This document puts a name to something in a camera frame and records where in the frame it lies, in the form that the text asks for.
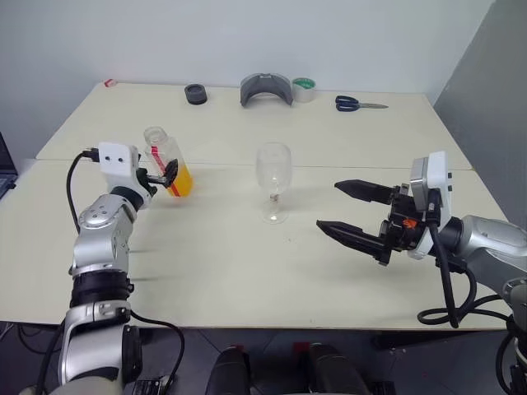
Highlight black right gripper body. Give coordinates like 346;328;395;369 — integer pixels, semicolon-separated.
376;183;433;254

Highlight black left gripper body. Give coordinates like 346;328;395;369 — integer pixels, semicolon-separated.
134;166;166;207

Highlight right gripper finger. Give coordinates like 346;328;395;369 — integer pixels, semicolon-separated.
333;179;399;203
315;220;393;267

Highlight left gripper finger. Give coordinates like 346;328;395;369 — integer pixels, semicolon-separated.
163;158;181;189

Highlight orange juice plastic bottle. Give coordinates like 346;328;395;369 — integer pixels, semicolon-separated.
142;126;194;199

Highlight clear wine glass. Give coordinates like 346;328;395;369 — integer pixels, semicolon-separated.
255;142;292;225

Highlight grey curved visor piece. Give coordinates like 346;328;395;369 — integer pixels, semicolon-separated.
240;72;295;109

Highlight grey tape roll green core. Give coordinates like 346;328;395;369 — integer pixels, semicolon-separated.
291;77;317;103

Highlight dark rounded shape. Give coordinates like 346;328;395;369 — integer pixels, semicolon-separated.
304;342;374;395
204;344;253;395

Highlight dark laptop computer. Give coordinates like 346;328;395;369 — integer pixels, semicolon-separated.
0;132;19;200

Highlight grey partition panel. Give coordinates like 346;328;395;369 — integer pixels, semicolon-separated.
427;0;527;235

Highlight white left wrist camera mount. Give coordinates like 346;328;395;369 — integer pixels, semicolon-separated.
97;142;142;194

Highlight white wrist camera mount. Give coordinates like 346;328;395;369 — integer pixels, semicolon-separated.
97;142;142;194
406;151;456;260

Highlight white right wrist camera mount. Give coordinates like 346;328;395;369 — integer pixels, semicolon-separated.
406;151;456;260

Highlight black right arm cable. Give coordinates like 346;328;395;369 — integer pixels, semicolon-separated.
417;199;514;329

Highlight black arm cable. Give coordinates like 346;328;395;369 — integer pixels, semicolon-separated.
417;199;514;329
67;146;100;234

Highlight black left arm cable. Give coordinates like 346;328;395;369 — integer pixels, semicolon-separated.
67;146;100;234

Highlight black handled scissors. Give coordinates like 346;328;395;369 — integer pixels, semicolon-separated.
334;95;389;113

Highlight thin black robot body cable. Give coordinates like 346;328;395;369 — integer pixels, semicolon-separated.
129;311;186;390

